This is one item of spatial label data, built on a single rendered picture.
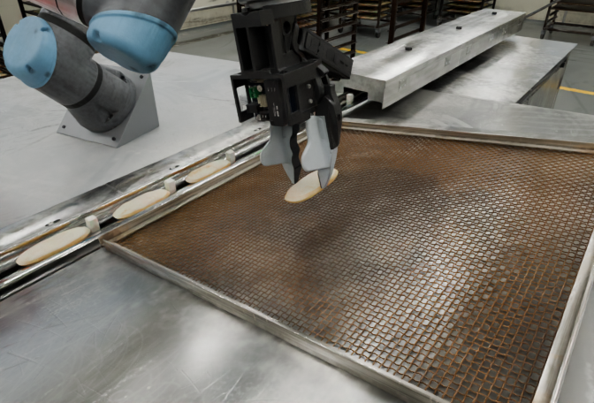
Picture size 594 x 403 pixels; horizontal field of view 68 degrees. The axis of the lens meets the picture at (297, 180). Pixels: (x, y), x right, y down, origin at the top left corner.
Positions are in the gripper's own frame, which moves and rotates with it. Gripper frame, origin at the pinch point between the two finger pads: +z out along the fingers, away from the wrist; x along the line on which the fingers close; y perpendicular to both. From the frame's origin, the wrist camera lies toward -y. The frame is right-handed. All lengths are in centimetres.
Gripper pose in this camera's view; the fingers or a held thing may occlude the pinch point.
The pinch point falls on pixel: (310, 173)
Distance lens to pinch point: 54.5
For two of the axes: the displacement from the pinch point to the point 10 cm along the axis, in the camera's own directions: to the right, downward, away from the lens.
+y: -5.7, 4.0, -7.2
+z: 1.4, 9.1, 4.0
